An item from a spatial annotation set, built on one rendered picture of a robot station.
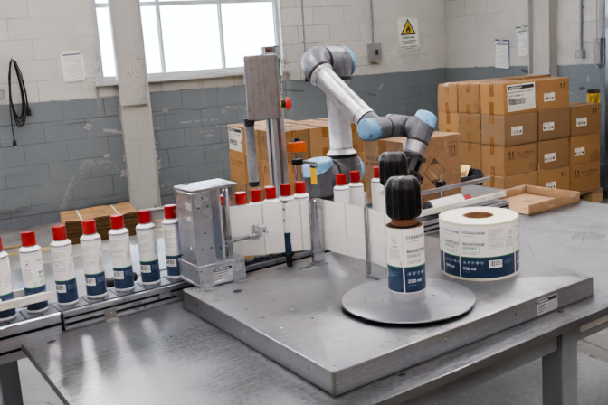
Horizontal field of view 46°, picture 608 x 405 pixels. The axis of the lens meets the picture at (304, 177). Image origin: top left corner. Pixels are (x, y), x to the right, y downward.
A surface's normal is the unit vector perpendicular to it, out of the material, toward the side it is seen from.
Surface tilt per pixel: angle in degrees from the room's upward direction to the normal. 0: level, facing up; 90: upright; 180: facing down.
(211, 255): 90
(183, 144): 90
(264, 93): 90
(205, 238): 90
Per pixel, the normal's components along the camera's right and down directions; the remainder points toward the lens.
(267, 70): -0.01, 0.17
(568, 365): 0.56, 0.10
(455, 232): -0.71, 0.17
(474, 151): -0.87, 0.09
